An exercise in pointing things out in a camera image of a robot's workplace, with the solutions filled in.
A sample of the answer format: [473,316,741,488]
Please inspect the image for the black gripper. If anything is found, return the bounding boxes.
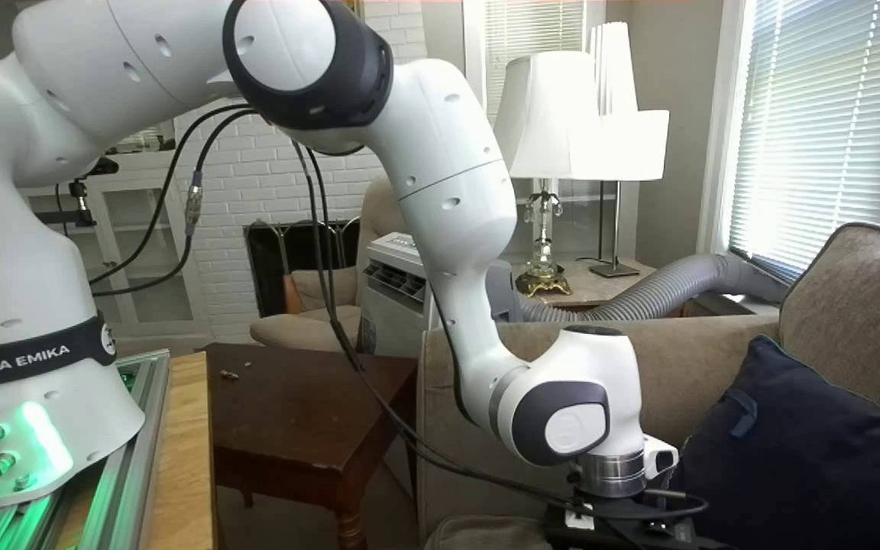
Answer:
[542,496,727,550]

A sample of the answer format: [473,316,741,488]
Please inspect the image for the beige fabric sofa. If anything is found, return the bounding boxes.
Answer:
[417,219,880,550]

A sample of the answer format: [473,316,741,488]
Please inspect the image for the navy blue cushion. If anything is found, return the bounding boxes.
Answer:
[675,335,880,550]

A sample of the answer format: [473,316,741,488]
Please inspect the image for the wooden lamp end table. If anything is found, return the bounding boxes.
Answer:
[529,259,650,308]

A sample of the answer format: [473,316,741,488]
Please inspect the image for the dark wooden side table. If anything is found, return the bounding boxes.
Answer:
[209,345,417,550]

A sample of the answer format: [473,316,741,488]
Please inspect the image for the white portable air conditioner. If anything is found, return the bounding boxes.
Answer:
[359,232,430,357]

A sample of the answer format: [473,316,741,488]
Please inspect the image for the beige armchair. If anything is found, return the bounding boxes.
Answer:
[251,179,404,351]

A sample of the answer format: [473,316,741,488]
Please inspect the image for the light wooden robot table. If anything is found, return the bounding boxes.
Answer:
[143,351,218,550]

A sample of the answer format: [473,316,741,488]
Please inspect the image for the black fireplace screen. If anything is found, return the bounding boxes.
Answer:
[245,219,359,314]

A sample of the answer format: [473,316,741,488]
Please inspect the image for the white shade table lamp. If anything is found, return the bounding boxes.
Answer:
[496,51,595,295]

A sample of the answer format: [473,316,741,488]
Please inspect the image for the white window blinds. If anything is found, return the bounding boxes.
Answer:
[731,0,880,274]

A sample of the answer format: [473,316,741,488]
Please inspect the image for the white glass door cabinet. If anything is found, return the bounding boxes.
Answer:
[71,153,201,338]

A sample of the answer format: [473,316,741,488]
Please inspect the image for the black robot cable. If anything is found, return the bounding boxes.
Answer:
[84,101,712,522]

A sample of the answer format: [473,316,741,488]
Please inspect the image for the grey flexible exhaust hose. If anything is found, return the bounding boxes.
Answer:
[485,249,794,327]

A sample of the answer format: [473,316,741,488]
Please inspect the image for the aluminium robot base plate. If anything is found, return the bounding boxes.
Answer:
[0,351,171,550]

